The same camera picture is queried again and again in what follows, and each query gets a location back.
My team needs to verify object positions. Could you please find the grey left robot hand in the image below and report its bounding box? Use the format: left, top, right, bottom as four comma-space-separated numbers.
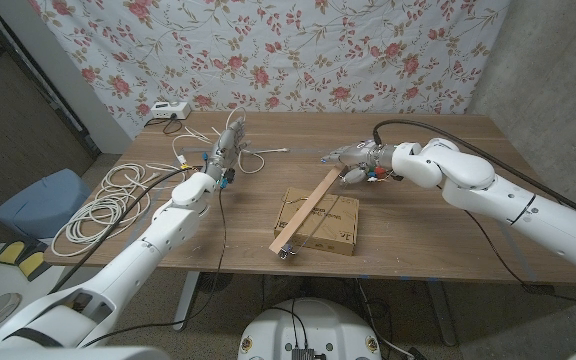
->
202, 117, 252, 189

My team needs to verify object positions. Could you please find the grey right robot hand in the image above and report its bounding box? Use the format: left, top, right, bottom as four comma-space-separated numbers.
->
320, 139, 399, 185

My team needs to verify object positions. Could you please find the wooden hanger with metal rod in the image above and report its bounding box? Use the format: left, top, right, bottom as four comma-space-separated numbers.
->
267, 164, 352, 260

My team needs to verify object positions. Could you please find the white Ethernet cable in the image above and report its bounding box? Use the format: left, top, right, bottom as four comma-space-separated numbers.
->
50, 105, 289, 259

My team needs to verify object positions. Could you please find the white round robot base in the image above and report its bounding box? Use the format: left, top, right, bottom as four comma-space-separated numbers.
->
237, 298, 383, 360

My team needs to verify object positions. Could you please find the brown cardboard package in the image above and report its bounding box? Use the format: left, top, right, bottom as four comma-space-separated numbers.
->
273, 186, 360, 257

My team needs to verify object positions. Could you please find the white power strip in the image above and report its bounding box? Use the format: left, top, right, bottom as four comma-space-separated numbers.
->
150, 100, 193, 121

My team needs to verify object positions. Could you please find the floral backdrop cloth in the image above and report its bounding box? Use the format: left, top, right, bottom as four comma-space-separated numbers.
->
27, 0, 512, 141

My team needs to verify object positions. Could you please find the black floor fan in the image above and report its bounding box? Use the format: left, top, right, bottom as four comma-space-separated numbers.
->
197, 272, 234, 294

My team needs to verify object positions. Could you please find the blue-grey padded stool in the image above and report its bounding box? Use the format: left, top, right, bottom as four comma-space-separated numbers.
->
0, 168, 93, 240

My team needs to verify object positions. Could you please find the yellow black foot pad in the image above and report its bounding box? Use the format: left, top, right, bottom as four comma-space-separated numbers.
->
0, 239, 27, 265
17, 251, 52, 280

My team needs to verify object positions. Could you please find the white robot chest shell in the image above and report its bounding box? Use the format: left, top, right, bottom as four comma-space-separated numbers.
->
0, 345, 172, 360

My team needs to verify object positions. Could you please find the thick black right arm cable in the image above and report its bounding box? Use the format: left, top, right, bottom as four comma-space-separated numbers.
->
371, 118, 576, 226

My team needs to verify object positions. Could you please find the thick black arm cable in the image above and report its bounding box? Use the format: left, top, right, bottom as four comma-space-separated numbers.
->
47, 167, 204, 296
371, 118, 576, 226

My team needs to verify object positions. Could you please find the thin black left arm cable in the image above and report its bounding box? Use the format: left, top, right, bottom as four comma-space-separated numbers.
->
82, 185, 229, 349

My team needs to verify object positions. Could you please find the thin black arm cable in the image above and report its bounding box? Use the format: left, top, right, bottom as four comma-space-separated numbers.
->
82, 185, 229, 349
462, 208, 576, 309

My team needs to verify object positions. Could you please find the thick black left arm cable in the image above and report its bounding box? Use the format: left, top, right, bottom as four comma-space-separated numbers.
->
47, 167, 204, 296

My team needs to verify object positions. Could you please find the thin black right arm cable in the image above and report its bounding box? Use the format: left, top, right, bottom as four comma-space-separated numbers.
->
462, 208, 576, 309

